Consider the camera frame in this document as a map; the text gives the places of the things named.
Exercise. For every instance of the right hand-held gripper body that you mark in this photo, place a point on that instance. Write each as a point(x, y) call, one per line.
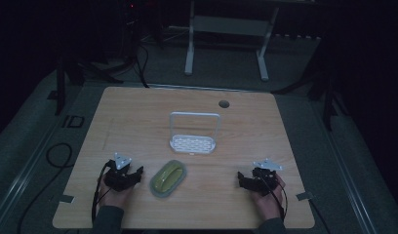
point(263, 182)

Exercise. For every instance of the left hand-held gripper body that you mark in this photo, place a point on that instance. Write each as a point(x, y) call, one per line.
point(119, 180)

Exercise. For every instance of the person's left hand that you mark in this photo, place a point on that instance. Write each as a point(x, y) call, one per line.
point(114, 198)

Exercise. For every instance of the person's right hand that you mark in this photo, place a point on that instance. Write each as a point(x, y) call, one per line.
point(268, 204)

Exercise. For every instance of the green oval soap dish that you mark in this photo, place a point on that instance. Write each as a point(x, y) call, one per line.
point(168, 178)

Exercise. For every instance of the grey tape piece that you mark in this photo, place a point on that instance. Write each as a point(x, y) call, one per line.
point(66, 198)
point(305, 196)

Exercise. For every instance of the black tripod stand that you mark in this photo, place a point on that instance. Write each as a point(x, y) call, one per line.
point(61, 84)
point(327, 97)

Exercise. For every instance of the white metal stand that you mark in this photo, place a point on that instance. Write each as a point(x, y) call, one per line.
point(231, 26)

